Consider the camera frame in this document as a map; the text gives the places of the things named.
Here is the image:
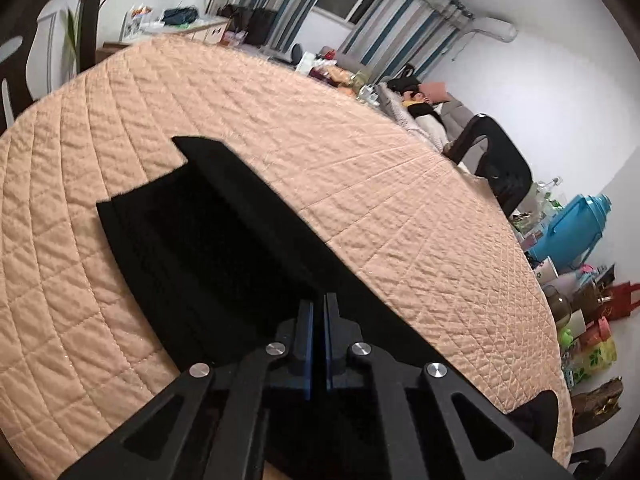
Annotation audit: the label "green potted plant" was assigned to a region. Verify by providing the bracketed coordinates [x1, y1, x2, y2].
[65, 0, 108, 68]

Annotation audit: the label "white paper cup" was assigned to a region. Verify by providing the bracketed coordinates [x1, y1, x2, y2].
[532, 257, 558, 286]

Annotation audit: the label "striped curtain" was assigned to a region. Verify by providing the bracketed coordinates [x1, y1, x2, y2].
[340, 0, 476, 81]
[250, 0, 341, 51]

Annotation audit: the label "peach quilted blanket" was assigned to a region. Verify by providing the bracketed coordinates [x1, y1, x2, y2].
[0, 35, 576, 480]

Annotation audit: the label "grey sofa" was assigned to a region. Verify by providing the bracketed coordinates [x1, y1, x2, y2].
[375, 80, 481, 161]

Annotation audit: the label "white air conditioner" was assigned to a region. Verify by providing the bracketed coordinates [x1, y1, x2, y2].
[470, 16, 518, 43]

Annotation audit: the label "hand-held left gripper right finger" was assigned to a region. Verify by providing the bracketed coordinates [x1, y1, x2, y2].
[324, 292, 576, 480]

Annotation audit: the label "brown glass jar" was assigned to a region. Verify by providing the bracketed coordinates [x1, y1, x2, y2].
[542, 285, 573, 331]

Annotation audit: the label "black pants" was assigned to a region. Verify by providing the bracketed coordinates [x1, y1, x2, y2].
[96, 136, 451, 480]

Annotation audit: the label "black plastic chair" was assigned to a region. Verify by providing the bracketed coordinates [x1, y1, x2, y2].
[570, 449, 607, 478]
[452, 114, 533, 218]
[0, 0, 104, 131]

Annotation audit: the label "red tote bag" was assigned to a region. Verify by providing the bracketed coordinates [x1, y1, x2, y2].
[597, 282, 640, 321]

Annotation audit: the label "dark blue bag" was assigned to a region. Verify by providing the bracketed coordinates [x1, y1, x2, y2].
[162, 6, 199, 26]

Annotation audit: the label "yellow leaf-print bag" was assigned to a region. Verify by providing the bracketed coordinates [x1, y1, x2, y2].
[570, 335, 618, 386]

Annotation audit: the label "blue thermos jug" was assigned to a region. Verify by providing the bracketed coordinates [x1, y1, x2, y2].
[530, 192, 613, 276]

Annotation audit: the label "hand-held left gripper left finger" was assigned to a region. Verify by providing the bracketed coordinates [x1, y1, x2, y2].
[57, 299, 316, 480]

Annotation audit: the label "wooden desk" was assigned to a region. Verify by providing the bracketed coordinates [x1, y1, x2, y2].
[97, 15, 231, 61]

